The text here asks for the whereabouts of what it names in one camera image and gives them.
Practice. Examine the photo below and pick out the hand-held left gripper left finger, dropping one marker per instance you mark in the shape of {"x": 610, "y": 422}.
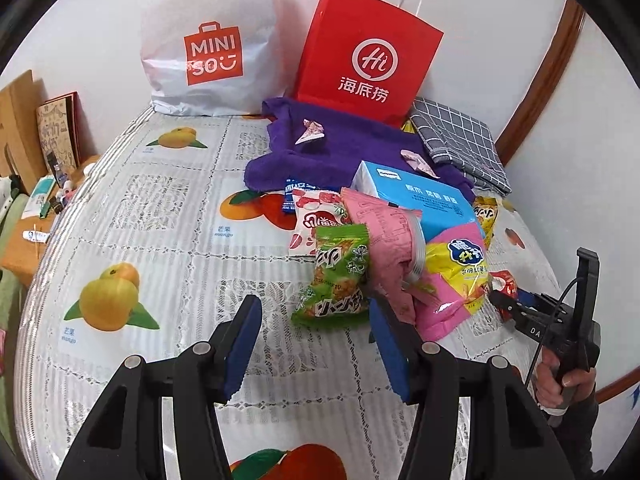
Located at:
{"x": 242, "y": 347}

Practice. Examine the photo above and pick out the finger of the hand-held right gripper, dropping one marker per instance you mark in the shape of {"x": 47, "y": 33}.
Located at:
{"x": 542, "y": 301}
{"x": 505, "y": 306}

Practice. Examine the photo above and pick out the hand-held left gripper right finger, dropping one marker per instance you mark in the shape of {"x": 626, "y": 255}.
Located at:
{"x": 390, "y": 352}

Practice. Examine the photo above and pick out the small red snack packet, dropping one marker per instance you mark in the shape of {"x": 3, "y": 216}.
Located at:
{"x": 505, "y": 282}

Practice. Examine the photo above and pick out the yellow and pink snack packet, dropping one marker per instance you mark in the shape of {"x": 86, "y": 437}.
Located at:
{"x": 455, "y": 270}

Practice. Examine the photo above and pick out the dark blue snack packet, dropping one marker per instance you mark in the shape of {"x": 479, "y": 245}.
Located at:
{"x": 290, "y": 197}

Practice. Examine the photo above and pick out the person's right forearm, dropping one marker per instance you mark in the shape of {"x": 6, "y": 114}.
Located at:
{"x": 580, "y": 435}

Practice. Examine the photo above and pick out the person's right hand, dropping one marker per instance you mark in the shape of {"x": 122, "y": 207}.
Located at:
{"x": 547, "y": 382}

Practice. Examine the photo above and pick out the small yellow snack packet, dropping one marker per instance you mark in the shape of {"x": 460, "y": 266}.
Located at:
{"x": 486, "y": 220}

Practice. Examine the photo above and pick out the green snack packet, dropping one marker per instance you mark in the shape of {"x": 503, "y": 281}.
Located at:
{"x": 337, "y": 275}

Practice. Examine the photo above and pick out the light blue box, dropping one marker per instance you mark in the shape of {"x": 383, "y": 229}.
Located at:
{"x": 425, "y": 195}

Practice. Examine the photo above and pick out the white and red snack packet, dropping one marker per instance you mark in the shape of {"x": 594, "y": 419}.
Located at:
{"x": 312, "y": 220}

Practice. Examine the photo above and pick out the pink wrapped candy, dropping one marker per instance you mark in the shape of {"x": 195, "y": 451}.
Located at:
{"x": 310, "y": 134}
{"x": 420, "y": 162}

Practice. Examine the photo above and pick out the grey checked cloth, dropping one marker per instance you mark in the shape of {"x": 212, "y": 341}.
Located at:
{"x": 460, "y": 145}

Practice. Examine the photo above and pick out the fruit printed lace tablecloth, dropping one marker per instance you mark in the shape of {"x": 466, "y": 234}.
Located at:
{"x": 150, "y": 200}

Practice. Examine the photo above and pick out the yellow packet corner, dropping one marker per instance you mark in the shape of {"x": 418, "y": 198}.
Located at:
{"x": 410, "y": 126}

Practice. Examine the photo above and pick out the purple towel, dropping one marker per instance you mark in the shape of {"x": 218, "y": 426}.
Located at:
{"x": 345, "y": 150}

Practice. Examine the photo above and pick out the white tube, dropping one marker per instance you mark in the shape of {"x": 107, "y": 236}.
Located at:
{"x": 36, "y": 236}

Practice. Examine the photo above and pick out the green cloth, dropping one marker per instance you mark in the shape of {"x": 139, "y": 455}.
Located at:
{"x": 10, "y": 310}

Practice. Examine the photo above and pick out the teal and white box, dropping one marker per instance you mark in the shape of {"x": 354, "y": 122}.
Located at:
{"x": 42, "y": 195}

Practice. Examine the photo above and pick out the book with red cover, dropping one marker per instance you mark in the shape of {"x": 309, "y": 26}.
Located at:
{"x": 57, "y": 135}

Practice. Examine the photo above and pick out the red paper bag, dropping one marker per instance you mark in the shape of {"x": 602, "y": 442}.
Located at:
{"x": 370, "y": 55}

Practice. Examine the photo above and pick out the white plastic shopping bag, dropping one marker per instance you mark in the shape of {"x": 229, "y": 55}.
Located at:
{"x": 210, "y": 40}

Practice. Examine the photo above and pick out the brown wooden round frame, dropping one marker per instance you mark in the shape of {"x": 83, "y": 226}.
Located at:
{"x": 550, "y": 70}

